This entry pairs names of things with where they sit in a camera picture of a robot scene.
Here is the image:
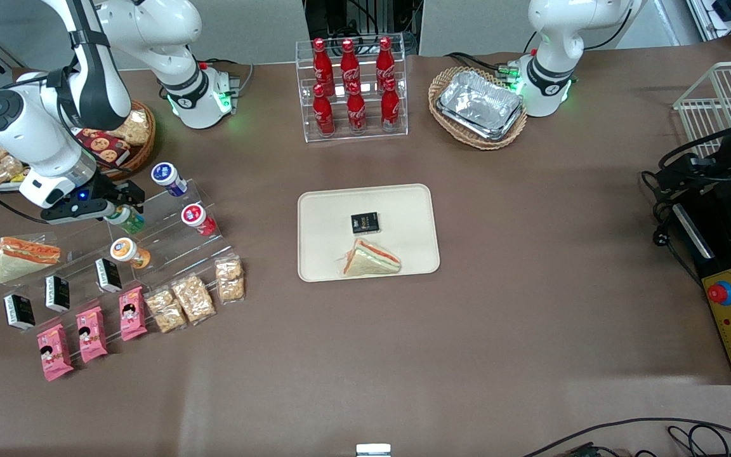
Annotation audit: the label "round wicker snack basket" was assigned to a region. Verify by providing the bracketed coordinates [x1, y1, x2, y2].
[70, 100, 157, 182]

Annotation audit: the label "pink cartoon snack packet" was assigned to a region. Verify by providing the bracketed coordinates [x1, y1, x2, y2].
[36, 323, 75, 383]
[75, 305, 109, 364]
[117, 286, 148, 343]

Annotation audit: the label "nut bar packets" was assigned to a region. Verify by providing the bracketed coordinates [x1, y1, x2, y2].
[170, 273, 218, 326]

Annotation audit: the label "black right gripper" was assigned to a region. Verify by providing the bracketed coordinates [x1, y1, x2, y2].
[40, 183, 146, 225]

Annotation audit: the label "long black floor cable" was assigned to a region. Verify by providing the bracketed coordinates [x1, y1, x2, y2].
[523, 416, 731, 457]

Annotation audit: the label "clear acrylic tiered display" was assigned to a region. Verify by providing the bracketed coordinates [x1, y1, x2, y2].
[0, 180, 234, 331]

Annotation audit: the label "red gum bottle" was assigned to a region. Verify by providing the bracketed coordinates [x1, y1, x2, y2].
[180, 202, 218, 237]

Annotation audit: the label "dark red cookie box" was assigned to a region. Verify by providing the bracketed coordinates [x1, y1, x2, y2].
[74, 127, 132, 168]

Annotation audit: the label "orange gum bottle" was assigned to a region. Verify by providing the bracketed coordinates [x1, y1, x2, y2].
[109, 237, 152, 270]

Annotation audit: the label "silver foil container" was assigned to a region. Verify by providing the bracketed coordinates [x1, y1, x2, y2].
[436, 69, 525, 141]

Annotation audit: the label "red cola bottle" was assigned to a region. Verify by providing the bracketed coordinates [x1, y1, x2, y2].
[313, 37, 335, 86]
[380, 77, 401, 131]
[340, 39, 361, 85]
[376, 36, 397, 82]
[346, 82, 367, 133]
[312, 83, 336, 136]

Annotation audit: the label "blue gum bottle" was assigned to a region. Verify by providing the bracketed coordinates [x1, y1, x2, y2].
[150, 161, 189, 198]

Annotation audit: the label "cream plastic serving tray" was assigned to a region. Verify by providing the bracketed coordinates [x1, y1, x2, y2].
[297, 183, 441, 283]

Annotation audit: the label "wrapped triangle sandwich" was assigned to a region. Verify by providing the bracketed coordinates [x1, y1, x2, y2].
[0, 236, 62, 284]
[341, 237, 402, 278]

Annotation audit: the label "oval wicker basket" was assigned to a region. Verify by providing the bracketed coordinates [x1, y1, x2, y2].
[428, 66, 529, 151]

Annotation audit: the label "clear acrylic bottle rack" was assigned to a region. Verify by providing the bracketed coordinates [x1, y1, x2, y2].
[295, 32, 409, 144]

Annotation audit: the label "black cable bundle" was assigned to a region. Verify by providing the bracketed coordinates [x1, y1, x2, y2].
[641, 113, 731, 249]

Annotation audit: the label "green yogurt cup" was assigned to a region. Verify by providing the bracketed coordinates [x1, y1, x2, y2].
[104, 204, 146, 235]

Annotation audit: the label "dark equipment rack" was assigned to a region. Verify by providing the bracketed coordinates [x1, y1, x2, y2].
[304, 0, 425, 55]

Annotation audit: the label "black base cable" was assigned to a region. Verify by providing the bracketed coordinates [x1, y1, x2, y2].
[444, 50, 535, 81]

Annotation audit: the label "black white rice ball pack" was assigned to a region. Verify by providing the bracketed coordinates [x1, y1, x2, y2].
[350, 211, 381, 235]
[44, 274, 72, 313]
[3, 293, 37, 331]
[94, 257, 124, 294]

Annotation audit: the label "white wire basket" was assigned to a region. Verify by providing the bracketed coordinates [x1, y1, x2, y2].
[673, 60, 731, 160]

